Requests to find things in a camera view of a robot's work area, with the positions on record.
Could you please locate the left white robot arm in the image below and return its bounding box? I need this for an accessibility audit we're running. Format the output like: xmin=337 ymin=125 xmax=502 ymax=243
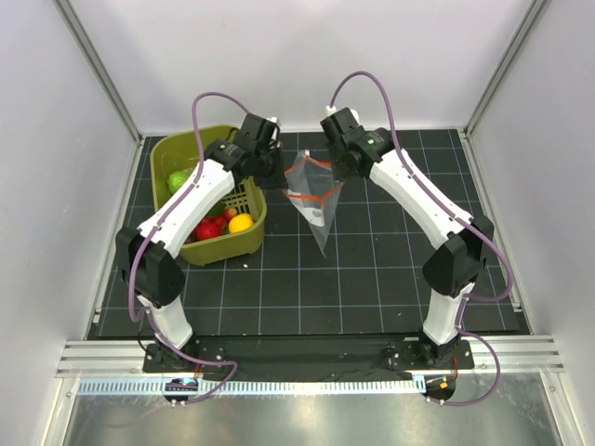
xmin=115 ymin=113 xmax=284 ymax=372

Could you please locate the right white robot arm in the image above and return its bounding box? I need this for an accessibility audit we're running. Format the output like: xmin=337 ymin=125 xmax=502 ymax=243
xmin=321 ymin=107 xmax=494 ymax=368

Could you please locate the clear zip top bag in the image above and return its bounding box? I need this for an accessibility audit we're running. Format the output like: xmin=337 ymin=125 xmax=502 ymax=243
xmin=283 ymin=150 xmax=344 ymax=256

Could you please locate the olive green plastic basket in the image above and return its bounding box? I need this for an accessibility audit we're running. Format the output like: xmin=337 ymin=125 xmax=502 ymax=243
xmin=149 ymin=124 xmax=268 ymax=268

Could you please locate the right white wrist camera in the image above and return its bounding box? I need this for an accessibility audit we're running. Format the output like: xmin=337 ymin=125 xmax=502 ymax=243
xmin=325 ymin=105 xmax=360 ymax=123

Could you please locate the small pink peach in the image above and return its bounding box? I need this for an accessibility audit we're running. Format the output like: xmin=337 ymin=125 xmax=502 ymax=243
xmin=223 ymin=208 xmax=238 ymax=221

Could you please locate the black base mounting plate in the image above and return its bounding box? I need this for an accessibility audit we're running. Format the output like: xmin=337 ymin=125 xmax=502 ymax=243
xmin=139 ymin=334 xmax=475 ymax=377

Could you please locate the light green bumpy fruit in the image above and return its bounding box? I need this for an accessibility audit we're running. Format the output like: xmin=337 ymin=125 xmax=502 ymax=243
xmin=166 ymin=171 xmax=190 ymax=195

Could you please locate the slotted cable duct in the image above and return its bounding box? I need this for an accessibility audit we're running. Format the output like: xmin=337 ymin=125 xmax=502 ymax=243
xmin=77 ymin=376 xmax=426 ymax=398

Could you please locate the yellow lemon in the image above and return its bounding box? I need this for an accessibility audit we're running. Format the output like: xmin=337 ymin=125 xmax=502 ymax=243
xmin=228 ymin=213 xmax=255 ymax=233

